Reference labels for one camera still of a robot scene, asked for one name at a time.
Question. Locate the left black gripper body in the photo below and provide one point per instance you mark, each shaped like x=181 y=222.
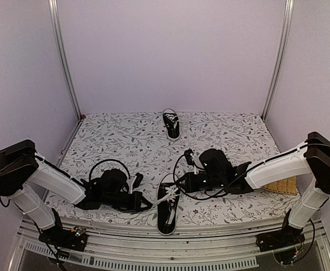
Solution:
x=130 y=205

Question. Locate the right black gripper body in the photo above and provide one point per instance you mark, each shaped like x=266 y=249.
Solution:
x=196 y=186

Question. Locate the black canvas sneaker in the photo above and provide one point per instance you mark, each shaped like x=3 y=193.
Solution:
x=166 y=203
x=171 y=122

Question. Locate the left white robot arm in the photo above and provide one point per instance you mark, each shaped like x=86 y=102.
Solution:
x=21 y=164

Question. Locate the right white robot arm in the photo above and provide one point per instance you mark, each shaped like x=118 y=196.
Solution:
x=309 y=157

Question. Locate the floral patterned table mat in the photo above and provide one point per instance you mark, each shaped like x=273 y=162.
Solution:
x=138 y=142

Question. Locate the woven bamboo tray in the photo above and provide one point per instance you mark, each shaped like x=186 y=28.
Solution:
x=285 y=186

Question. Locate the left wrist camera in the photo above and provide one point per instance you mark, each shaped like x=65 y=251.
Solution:
x=135 y=182

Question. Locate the front aluminium rail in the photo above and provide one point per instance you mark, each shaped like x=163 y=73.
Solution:
x=219 y=247

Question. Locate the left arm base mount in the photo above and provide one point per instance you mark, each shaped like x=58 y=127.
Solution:
x=73 y=239

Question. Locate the right aluminium frame post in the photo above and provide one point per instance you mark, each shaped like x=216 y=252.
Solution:
x=284 y=35

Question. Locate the aluminium frame post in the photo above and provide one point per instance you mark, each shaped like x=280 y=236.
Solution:
x=284 y=35
x=55 y=21

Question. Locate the left aluminium frame post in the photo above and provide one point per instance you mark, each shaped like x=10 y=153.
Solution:
x=55 y=21

